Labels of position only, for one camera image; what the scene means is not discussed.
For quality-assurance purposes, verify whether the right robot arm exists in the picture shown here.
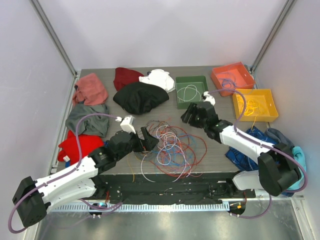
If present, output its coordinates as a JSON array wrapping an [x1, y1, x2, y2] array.
[[180, 101, 302, 198]]

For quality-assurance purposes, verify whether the turquoise cloth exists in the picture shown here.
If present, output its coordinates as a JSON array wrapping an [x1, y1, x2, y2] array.
[[287, 146, 307, 191]]

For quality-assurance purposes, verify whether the grey cloth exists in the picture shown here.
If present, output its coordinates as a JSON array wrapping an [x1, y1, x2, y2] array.
[[65, 103, 110, 138]]

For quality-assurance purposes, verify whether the blue plaid shirt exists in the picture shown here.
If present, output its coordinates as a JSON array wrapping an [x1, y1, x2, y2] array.
[[225, 126, 278, 172]]

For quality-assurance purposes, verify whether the yellow plastic bin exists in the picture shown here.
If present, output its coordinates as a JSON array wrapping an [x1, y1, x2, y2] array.
[[236, 88, 279, 123]]

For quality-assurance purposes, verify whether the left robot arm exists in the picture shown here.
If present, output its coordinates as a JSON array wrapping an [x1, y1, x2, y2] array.
[[9, 127, 159, 229]]

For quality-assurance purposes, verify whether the white slotted cable duct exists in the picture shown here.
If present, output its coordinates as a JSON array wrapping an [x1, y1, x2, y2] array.
[[52, 202, 230, 213]]

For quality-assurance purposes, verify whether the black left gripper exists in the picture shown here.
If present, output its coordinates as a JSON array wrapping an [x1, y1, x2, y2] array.
[[115, 126, 159, 161]]

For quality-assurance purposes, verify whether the left aluminium frame post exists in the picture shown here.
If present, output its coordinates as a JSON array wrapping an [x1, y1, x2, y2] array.
[[27, 0, 79, 77]]

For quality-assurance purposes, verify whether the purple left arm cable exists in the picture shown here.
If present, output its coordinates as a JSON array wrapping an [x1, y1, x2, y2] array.
[[7, 113, 118, 234]]

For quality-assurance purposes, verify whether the green plastic bin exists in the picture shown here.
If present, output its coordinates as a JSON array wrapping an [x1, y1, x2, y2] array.
[[175, 75, 208, 110]]

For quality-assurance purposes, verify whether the grey-blue cloth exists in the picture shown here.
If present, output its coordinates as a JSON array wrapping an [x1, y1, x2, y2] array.
[[264, 127, 295, 150]]

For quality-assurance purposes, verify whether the right aluminium frame post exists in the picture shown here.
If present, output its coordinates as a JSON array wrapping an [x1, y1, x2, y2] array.
[[250, 0, 297, 74]]

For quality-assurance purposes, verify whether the white cloth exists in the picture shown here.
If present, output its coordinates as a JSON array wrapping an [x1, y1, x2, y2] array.
[[138, 69, 176, 93]]

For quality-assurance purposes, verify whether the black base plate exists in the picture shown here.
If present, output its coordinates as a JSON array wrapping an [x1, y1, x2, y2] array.
[[88, 172, 256, 205]]

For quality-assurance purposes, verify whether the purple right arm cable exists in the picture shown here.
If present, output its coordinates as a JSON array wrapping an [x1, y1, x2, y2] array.
[[207, 89, 308, 193]]

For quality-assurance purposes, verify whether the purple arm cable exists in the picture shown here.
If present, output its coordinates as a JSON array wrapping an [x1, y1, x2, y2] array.
[[7, 113, 118, 234], [207, 89, 308, 193]]

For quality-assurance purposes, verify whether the blue cable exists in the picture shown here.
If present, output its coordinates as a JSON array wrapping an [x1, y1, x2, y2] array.
[[216, 71, 242, 88], [219, 77, 237, 90]]

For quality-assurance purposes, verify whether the dark red cloth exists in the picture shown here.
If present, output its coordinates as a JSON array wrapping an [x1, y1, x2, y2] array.
[[113, 67, 144, 91]]

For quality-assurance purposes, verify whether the black cloth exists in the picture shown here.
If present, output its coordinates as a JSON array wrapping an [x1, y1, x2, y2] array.
[[113, 82, 170, 115]]

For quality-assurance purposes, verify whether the grey coiled cable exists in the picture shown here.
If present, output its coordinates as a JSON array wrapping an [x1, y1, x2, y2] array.
[[134, 152, 159, 162]]

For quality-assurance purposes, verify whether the bright yellow cable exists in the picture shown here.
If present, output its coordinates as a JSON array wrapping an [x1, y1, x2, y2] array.
[[236, 98, 261, 117]]

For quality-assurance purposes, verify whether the orange plastic bin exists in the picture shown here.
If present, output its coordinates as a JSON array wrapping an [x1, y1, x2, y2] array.
[[210, 62, 256, 97]]

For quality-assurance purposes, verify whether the pink cloth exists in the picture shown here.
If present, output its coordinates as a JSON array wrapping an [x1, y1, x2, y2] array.
[[72, 73, 108, 106]]

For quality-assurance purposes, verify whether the aluminium frame post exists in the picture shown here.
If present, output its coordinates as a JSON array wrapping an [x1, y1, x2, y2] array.
[[250, 0, 297, 74], [27, 0, 79, 77]]

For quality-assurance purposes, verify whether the bright red cloth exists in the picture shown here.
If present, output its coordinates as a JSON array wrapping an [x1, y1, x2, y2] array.
[[57, 130, 104, 168]]

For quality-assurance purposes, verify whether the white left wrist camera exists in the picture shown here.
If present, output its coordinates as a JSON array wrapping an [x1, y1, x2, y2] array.
[[115, 115, 136, 134]]

